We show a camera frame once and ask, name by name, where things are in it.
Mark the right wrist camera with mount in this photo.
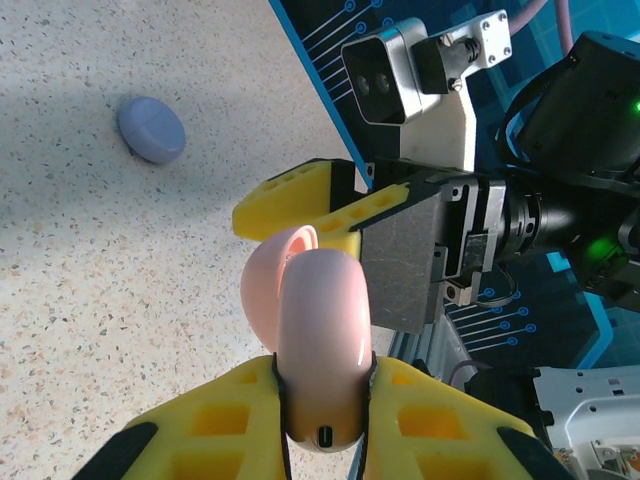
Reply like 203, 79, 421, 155
340, 9, 514, 174

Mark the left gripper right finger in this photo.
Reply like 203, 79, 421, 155
359, 355, 577, 480

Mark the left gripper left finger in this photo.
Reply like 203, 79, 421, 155
74, 355, 290, 480

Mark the purple earbud charging case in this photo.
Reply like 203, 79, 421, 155
117, 95, 188, 167

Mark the pink earbud charging case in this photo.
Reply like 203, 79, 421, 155
239, 224, 374, 454

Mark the right blue table border strip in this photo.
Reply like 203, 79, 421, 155
267, 0, 376, 191

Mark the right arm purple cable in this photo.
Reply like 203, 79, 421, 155
507, 0, 573, 54

